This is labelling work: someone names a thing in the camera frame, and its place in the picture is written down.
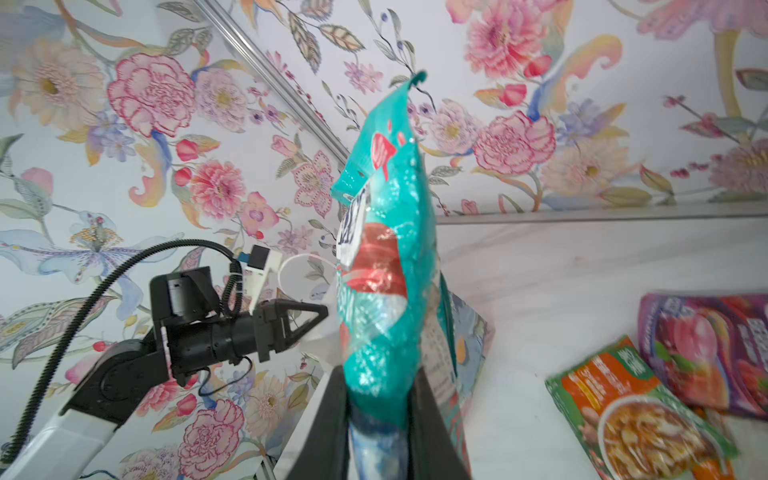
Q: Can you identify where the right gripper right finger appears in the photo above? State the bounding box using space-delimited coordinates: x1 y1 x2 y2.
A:
407 368 471 480

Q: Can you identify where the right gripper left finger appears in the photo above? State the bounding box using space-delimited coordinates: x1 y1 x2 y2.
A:
287 365 350 480

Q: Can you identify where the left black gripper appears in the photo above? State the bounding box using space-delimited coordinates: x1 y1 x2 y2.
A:
149 267 329 386

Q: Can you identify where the floral paper gift bag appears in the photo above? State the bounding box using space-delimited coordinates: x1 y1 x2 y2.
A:
272 251 496 480

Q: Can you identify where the teal Fox's blossom candy pack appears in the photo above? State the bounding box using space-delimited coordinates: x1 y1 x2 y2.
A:
331 71 437 479

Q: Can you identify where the green orange noodle snack pack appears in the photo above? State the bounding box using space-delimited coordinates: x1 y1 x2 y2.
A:
545 336 738 479

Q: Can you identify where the small purple Fox's candy pack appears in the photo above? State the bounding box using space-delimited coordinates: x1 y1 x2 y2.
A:
638 292 767 420

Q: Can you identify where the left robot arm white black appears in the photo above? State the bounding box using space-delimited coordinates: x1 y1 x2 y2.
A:
2 267 328 479

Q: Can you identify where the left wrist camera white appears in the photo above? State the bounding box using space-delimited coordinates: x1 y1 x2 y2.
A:
238 245 283 313

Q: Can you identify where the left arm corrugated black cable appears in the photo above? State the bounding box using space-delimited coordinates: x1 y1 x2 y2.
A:
0 238 244 466

